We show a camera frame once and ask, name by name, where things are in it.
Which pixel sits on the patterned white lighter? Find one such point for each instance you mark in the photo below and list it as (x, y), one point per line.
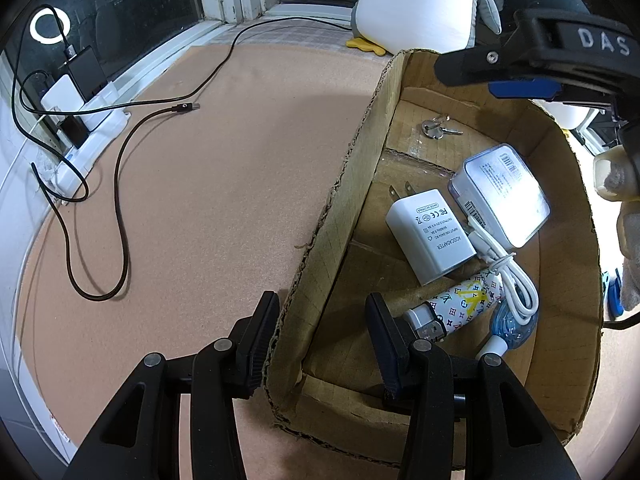
(465, 302)

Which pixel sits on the black charger box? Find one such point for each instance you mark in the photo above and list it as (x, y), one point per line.
(87, 72)

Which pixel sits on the white rectangular case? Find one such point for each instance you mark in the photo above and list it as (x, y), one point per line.
(505, 195)

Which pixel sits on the white power bank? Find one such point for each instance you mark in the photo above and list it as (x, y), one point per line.
(62, 94)

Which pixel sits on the silver keys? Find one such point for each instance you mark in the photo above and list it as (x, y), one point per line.
(431, 128)

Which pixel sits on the black plug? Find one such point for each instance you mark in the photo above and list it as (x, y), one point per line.
(74, 132)

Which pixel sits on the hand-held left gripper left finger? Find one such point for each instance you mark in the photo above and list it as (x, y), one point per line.
(262, 340)

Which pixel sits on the blue eye drop bottle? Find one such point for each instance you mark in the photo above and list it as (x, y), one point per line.
(510, 330)

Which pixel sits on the cardboard box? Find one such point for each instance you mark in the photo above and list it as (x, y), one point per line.
(340, 220)

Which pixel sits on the person's right hand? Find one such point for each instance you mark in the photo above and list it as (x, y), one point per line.
(627, 220)

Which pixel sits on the blue plastic clip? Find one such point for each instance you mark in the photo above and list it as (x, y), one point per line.
(612, 295)

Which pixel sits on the white charger adapter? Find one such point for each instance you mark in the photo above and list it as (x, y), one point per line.
(435, 240)

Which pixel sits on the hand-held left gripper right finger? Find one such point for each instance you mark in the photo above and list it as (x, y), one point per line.
(382, 345)

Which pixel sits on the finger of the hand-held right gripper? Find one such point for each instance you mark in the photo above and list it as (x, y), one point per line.
(525, 87)

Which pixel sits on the large penguin plush toy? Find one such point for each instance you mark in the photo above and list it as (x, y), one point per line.
(420, 5)

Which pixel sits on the white power strip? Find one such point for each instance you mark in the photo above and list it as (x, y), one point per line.
(95, 135)

